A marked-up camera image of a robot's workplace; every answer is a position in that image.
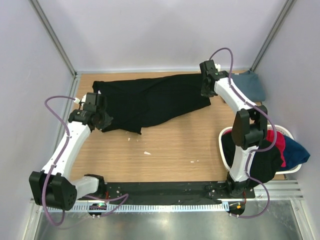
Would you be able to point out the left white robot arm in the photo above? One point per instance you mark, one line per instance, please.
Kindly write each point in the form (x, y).
(51, 187)

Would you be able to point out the black t-shirt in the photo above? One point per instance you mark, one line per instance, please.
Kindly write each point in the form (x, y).
(147, 102)

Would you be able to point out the white laundry basket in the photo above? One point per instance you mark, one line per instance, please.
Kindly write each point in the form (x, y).
(279, 128)

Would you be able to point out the navy garment in basket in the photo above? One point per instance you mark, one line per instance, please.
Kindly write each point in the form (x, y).
(294, 153)

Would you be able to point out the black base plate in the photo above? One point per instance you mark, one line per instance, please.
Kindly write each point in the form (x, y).
(171, 193)

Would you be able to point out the white slotted cable duct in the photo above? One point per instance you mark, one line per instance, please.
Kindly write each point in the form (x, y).
(91, 208)

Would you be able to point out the folded teal t-shirt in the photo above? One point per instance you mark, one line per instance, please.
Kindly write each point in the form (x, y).
(249, 84)

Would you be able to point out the black garment in basket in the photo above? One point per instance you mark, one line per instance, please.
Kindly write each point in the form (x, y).
(264, 165)

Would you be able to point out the aluminium front rail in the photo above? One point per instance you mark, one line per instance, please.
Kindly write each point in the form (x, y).
(274, 190)

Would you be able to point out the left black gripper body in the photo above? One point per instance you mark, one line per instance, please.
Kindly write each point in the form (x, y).
(104, 119)

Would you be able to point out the left aluminium corner post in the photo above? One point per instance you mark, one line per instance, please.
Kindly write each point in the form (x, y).
(52, 35)

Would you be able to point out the aluminium corner post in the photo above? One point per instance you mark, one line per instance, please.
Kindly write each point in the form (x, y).
(52, 35)
(280, 19)

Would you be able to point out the right aluminium corner post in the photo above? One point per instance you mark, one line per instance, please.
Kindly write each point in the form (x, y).
(280, 19)

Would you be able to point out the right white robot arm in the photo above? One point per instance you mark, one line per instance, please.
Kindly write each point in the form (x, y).
(249, 127)

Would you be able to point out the red garment in basket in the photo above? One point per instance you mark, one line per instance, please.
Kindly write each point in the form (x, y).
(279, 143)

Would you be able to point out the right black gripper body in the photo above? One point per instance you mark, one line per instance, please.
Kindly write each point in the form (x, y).
(207, 92)

